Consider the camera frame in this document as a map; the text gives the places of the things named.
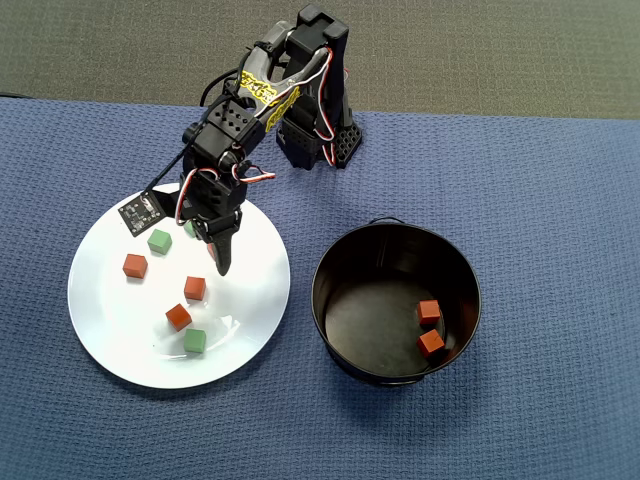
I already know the small black camera circuit board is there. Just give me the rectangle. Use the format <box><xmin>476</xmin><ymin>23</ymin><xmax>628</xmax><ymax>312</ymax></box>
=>
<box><xmin>117</xmin><ymin>192</ymin><xmax>166</xmax><ymax>237</ymax></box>

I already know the blue woven tablecloth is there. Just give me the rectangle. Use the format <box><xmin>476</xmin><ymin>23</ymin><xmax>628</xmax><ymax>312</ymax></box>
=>
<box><xmin>0</xmin><ymin>95</ymin><xmax>640</xmax><ymax>480</ymax></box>

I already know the black metal bucket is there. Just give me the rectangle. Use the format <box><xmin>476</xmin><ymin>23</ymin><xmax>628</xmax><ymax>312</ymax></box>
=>
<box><xmin>310</xmin><ymin>215</ymin><xmax>482</xmax><ymax>386</ymax></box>

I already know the thin black camera cable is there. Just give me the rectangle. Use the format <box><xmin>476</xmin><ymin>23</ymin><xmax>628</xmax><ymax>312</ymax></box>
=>
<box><xmin>143</xmin><ymin>147</ymin><xmax>187</xmax><ymax>195</ymax></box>

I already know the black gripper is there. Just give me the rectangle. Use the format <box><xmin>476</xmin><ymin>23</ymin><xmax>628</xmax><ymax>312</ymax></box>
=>
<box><xmin>187</xmin><ymin>169</ymin><xmax>247</xmax><ymax>278</ymax></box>

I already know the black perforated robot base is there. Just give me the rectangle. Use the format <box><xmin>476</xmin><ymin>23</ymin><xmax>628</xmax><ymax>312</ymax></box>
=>
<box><xmin>275</xmin><ymin>112</ymin><xmax>362</xmax><ymax>171</ymax></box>

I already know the black power cable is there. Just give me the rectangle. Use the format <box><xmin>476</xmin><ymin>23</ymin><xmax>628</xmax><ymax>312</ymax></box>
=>
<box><xmin>199</xmin><ymin>69</ymin><xmax>241</xmax><ymax>109</ymax></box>

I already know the white round plate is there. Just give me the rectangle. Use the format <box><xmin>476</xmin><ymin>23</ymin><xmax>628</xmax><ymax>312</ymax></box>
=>
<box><xmin>67</xmin><ymin>182</ymin><xmax>292</xmax><ymax>390</ymax></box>

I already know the white red servo wire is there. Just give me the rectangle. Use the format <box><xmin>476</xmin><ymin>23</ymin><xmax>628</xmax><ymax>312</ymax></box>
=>
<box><xmin>232</xmin><ymin>160</ymin><xmax>277</xmax><ymax>185</ymax></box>
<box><xmin>174</xmin><ymin>168</ymin><xmax>221</xmax><ymax>224</ymax></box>

